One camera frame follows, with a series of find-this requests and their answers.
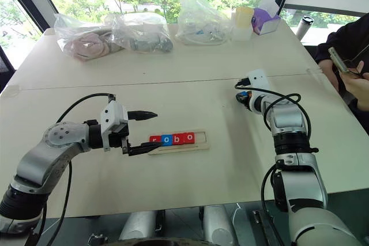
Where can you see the red letter tile o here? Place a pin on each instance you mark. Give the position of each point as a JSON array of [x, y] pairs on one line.
[[189, 137]]

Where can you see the wooden letter tray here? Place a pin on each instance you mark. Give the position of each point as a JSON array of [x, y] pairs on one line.
[[200, 143]]

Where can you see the blue letter tile o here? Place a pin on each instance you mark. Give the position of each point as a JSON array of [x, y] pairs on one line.
[[167, 139]]

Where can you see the person's bare hand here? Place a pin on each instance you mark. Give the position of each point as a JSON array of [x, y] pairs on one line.
[[359, 87]]

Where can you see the red letter tile r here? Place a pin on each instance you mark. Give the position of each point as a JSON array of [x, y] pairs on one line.
[[154, 139]]

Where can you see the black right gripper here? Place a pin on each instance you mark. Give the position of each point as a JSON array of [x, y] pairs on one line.
[[248, 104]]

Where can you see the gold smartphone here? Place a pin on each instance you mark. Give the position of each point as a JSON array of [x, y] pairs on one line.
[[338, 59]]

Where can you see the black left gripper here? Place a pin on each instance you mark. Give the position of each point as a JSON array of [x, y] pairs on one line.
[[118, 139]]

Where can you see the steel tumbler with black lid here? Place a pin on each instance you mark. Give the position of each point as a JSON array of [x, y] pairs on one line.
[[306, 28]]

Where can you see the red letter tile b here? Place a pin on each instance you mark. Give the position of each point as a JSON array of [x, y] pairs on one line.
[[178, 139]]

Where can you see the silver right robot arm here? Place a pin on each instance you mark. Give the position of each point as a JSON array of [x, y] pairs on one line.
[[288, 119]]

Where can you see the translucent white plastic container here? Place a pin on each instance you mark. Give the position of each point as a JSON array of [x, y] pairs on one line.
[[240, 34]]

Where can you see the person in dark jacket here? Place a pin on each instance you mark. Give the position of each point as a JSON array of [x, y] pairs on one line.
[[346, 38]]

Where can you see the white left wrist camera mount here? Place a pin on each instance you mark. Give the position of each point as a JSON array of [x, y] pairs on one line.
[[111, 112]]

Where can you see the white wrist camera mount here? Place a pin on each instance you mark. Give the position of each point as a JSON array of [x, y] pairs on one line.
[[258, 79], [111, 112]]

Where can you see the silver robot leg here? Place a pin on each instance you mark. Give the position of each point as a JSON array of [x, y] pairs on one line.
[[219, 226], [138, 226]]

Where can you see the plastic bag with pink items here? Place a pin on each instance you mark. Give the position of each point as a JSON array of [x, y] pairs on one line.
[[86, 45]]

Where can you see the plastic bag with grey items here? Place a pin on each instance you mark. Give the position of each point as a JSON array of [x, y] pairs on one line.
[[147, 40]]

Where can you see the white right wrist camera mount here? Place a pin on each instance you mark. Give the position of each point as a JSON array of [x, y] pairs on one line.
[[258, 79]]

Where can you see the purple tissue box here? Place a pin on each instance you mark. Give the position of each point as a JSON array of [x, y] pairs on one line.
[[265, 22]]

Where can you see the black mesh chair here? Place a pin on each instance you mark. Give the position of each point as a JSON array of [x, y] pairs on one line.
[[5, 64]]

